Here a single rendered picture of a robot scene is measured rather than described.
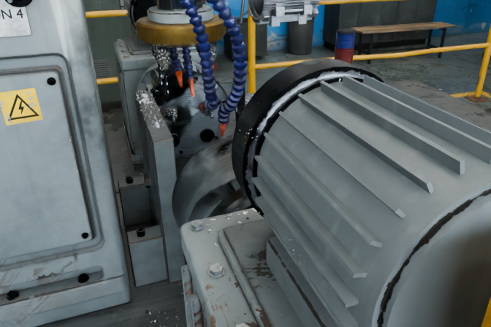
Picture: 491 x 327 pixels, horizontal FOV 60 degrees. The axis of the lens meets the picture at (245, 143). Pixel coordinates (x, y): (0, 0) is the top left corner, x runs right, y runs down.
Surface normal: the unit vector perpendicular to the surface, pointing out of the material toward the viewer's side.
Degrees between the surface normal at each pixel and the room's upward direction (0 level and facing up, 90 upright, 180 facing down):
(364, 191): 50
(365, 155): 32
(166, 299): 0
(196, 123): 90
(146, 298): 0
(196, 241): 0
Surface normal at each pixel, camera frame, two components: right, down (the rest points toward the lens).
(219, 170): -0.45, -0.72
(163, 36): -0.27, 0.42
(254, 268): -0.01, -0.90
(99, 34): 0.29, 0.41
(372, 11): 0.02, 0.43
